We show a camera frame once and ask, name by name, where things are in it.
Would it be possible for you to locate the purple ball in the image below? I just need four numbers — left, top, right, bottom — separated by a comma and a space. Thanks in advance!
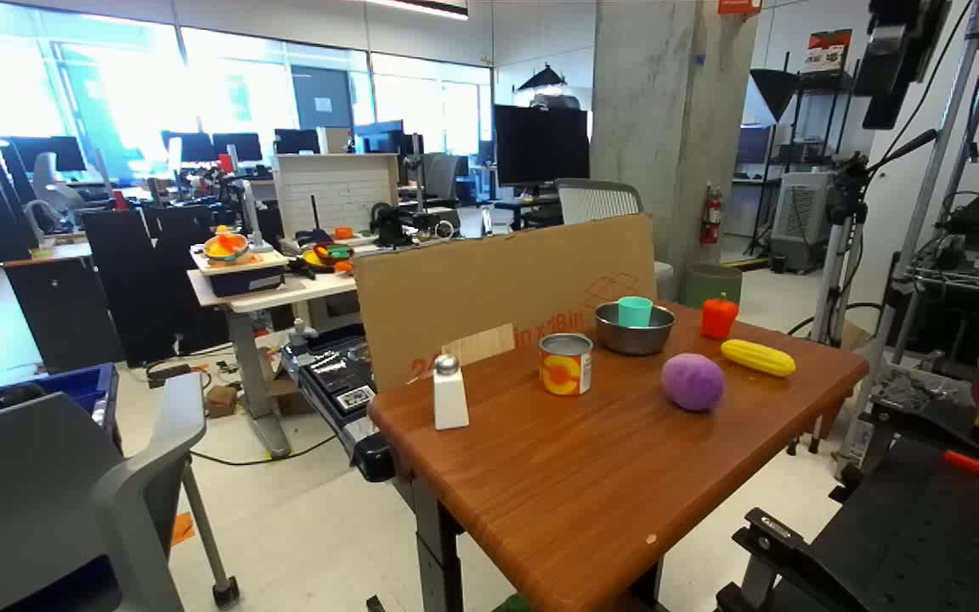
660, 349, 727, 414

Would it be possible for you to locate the black cabinet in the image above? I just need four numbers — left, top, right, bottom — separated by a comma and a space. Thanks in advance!
78, 200, 236, 367

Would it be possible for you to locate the camera on tripod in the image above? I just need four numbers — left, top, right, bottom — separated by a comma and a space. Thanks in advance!
807, 127, 944, 348

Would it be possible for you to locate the blue bin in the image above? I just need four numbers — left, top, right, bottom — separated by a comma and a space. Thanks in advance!
0, 360, 122, 440

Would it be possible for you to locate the round metal bowl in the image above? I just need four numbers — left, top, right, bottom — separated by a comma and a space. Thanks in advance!
592, 300, 675, 360

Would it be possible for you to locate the red fire extinguisher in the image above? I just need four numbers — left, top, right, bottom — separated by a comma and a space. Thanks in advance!
697, 184, 727, 253

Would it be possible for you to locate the tin can with peach label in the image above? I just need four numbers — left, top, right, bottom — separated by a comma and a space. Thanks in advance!
536, 330, 597, 400

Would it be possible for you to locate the black perforated platform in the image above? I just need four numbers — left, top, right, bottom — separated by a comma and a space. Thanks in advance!
713, 426, 979, 612

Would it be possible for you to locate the grey office chair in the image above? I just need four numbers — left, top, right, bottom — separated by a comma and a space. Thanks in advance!
0, 372, 245, 612

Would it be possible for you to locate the orange clamp handle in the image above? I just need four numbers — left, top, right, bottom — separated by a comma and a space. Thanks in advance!
939, 444, 979, 484

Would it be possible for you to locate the white salt shaker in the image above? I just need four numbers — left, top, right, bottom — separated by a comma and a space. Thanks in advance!
427, 349, 474, 436

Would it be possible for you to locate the black metal rack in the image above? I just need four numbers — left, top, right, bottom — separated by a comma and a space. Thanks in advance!
880, 0, 979, 367

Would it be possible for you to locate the large black monitor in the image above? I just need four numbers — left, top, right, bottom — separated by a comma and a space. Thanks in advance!
488, 101, 592, 192

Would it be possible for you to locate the green box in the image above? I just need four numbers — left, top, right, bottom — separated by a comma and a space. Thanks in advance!
680, 263, 743, 308

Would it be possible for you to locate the red and white sign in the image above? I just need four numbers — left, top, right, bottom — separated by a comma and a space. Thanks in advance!
803, 27, 856, 79

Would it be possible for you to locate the tray with toy fruit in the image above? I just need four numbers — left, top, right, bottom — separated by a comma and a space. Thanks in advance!
190, 221, 293, 300

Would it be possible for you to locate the brown cardboard board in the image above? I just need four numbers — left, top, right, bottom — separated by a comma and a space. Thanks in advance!
349, 212, 660, 396

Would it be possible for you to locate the red toy bell pepper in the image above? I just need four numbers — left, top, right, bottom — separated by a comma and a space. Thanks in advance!
697, 296, 742, 345

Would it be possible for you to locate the black table leg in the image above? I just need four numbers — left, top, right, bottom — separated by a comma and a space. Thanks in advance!
391, 473, 469, 612

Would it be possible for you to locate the white desk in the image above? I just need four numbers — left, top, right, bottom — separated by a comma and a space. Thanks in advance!
183, 263, 365, 461

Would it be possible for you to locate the white air unit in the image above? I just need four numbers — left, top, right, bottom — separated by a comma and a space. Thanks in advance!
768, 168, 838, 277

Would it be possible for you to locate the small cardboard strip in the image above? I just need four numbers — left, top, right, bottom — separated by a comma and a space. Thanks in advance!
437, 319, 521, 372

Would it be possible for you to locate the teal blue plastic cup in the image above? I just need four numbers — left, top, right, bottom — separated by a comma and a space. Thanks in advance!
615, 292, 660, 334

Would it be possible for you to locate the white board panel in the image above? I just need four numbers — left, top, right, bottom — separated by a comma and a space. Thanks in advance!
271, 149, 406, 243

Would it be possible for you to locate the yellow toy corn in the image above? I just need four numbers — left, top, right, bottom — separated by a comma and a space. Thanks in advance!
717, 338, 798, 382

